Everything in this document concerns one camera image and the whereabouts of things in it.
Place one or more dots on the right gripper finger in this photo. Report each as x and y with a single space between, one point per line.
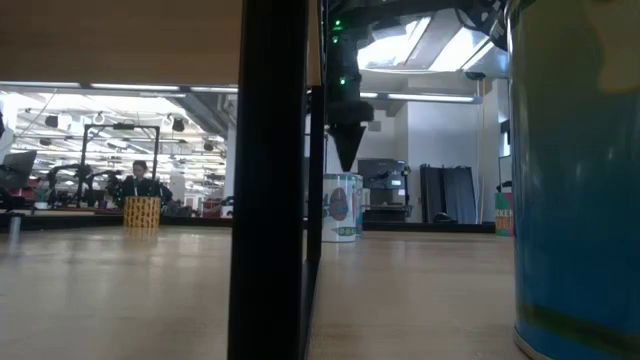
346 145

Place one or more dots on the teal can with white lid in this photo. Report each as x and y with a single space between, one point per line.
360 210

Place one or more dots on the pink green soup can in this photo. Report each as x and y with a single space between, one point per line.
504 215

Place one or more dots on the blue green can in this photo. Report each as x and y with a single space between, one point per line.
575 200

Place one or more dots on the wooden shelf board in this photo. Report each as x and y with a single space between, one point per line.
120 40

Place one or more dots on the white can, red green print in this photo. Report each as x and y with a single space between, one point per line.
339 210

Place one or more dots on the ceiling strip light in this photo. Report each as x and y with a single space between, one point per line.
430 97

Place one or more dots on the dark curtain panel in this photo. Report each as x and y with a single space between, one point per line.
450 195

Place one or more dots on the person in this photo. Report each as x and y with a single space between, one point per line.
142 186

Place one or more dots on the dark computer monitor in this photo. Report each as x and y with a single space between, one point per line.
17 170

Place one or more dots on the grey wall vent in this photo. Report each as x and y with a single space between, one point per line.
376 126

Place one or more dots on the black shelf side frame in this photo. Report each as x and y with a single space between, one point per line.
270 200

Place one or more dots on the silver ceiling duct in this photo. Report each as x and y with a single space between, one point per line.
450 50

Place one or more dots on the black gantry frame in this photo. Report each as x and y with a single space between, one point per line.
122 127

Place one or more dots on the black aluminium table frame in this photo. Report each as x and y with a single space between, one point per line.
75 222

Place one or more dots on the grey metal post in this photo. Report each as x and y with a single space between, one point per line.
14 232

